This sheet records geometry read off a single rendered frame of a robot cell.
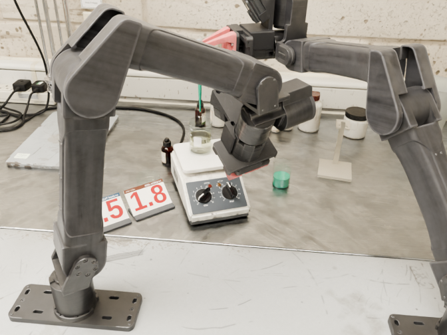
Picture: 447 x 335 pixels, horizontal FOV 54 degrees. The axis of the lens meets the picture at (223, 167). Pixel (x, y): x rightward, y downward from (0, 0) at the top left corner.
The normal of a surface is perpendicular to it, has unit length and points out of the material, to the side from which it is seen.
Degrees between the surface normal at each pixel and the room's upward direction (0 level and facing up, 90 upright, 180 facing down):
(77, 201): 90
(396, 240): 0
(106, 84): 90
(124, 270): 0
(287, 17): 90
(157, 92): 90
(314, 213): 0
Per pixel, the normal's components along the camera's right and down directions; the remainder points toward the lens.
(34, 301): 0.03, -0.85
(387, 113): -0.89, 0.22
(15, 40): -0.08, 0.53
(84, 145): 0.40, 0.61
